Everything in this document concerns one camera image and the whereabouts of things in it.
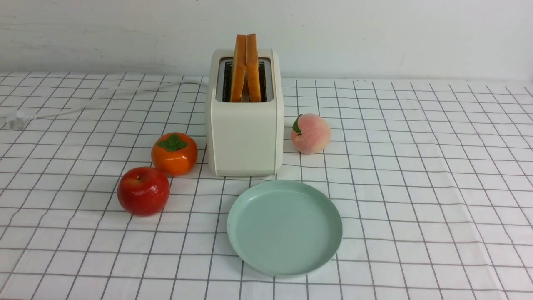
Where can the toast slice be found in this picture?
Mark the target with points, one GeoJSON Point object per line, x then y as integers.
{"type": "Point", "coordinates": [238, 69]}
{"type": "Point", "coordinates": [252, 69]}

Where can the cream white toaster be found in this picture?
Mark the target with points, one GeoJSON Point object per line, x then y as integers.
{"type": "Point", "coordinates": [244, 139]}

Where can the pink peach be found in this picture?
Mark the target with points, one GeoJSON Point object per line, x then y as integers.
{"type": "Point", "coordinates": [310, 133]}

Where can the mint green plate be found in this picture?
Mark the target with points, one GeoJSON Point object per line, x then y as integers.
{"type": "Point", "coordinates": [283, 228]}

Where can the orange persimmon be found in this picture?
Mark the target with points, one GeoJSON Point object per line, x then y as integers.
{"type": "Point", "coordinates": [174, 154]}

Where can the red apple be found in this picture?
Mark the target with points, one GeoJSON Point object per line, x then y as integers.
{"type": "Point", "coordinates": [143, 191]}

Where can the white checkered tablecloth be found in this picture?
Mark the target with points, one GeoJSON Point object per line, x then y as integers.
{"type": "Point", "coordinates": [433, 181]}

